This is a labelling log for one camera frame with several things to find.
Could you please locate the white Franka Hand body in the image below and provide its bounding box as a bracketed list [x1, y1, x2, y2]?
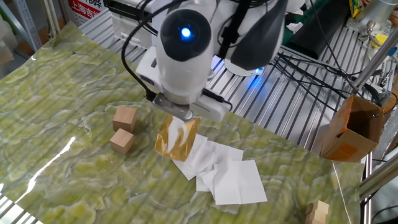
[135, 46, 233, 124]

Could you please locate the gold tissue pack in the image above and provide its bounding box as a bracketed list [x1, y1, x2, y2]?
[154, 113, 201, 162]

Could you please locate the folded white napkin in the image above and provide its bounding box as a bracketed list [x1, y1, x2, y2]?
[172, 133, 216, 182]

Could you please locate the large flat white napkin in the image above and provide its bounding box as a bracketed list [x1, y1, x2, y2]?
[213, 159, 269, 207]

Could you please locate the wooden cube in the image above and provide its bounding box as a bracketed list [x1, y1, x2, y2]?
[112, 105, 138, 134]
[109, 128, 136, 156]

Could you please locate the white plastic control box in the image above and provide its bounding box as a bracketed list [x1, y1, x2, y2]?
[111, 11, 157, 49]

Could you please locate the white crumpled paper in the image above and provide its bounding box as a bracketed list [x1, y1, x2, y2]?
[285, 21, 305, 35]

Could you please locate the black device bar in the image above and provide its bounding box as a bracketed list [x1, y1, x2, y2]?
[103, 0, 156, 23]

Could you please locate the black rolled mat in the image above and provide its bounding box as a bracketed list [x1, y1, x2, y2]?
[285, 0, 352, 60]

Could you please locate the green marble pattern mat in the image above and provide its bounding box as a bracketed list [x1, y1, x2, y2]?
[0, 21, 366, 224]

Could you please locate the brown cardboard box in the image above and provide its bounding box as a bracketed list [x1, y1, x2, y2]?
[320, 95, 385, 164]

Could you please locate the red white printed sign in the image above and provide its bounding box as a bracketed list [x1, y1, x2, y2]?
[67, 0, 105, 27]

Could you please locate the slanted aluminium pole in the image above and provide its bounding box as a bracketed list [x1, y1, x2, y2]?
[350, 32, 398, 92]

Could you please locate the yellow green snack bag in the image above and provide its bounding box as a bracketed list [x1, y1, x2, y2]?
[348, 0, 365, 19]

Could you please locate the aluminium profile pole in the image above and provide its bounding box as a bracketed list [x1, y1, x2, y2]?
[358, 154, 398, 200]

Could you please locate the yellow cap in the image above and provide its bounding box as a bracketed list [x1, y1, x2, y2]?
[370, 33, 390, 49]

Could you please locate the grey perforated steel upright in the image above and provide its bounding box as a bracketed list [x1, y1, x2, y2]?
[11, 0, 43, 52]

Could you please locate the short black camera cable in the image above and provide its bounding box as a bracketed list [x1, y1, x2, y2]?
[201, 87, 234, 113]

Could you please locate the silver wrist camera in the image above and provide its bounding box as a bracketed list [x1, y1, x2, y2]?
[151, 92, 195, 123]

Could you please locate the black table cable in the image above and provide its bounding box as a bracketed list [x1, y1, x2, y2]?
[269, 60, 339, 112]
[276, 51, 384, 108]

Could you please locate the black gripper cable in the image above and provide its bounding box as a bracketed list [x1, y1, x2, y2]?
[120, 0, 188, 103]

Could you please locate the thin black cable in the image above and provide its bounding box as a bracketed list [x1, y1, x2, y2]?
[309, 0, 359, 95]

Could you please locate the thin white string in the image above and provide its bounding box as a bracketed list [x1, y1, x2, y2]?
[331, 161, 353, 224]

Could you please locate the aluminium frame post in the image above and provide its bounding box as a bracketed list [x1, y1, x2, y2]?
[40, 0, 62, 39]

